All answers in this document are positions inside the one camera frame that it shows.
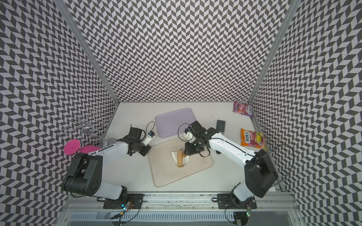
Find pink plastic wine glass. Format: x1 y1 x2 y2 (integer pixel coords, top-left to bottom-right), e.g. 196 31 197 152
64 139 100 155

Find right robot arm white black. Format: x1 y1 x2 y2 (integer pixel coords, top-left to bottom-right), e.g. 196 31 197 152
183 121 279 202

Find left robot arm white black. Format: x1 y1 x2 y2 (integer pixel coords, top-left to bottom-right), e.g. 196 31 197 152
62 127 155 200

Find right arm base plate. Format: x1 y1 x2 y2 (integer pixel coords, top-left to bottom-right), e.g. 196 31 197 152
216 193 257 210

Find wooden dough roller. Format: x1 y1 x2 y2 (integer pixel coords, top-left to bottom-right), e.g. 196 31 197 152
177 150 188 168

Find purple plastic tray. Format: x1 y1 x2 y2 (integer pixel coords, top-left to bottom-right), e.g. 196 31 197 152
155 108 196 138

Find orange yellow snack bag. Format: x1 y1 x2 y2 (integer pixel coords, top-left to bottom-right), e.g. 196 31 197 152
240 129 268 150

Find white dough ball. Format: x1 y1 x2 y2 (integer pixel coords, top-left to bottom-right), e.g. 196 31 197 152
171 152 189 164

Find beige plastic tray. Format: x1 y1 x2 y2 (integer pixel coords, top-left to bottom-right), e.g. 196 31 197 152
147 139 214 187

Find metal wire glass rack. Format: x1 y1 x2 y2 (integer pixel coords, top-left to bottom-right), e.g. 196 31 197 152
58 109 111 142

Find black handled metal scraper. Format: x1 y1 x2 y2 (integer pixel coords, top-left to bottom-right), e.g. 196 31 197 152
215 120 226 155

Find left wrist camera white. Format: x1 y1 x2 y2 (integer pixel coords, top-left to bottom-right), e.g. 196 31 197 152
142 131 155 146

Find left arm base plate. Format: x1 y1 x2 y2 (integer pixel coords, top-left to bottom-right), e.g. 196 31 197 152
103 193 145 210

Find pink snack bag far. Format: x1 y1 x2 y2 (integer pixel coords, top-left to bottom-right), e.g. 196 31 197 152
233 101 253 117

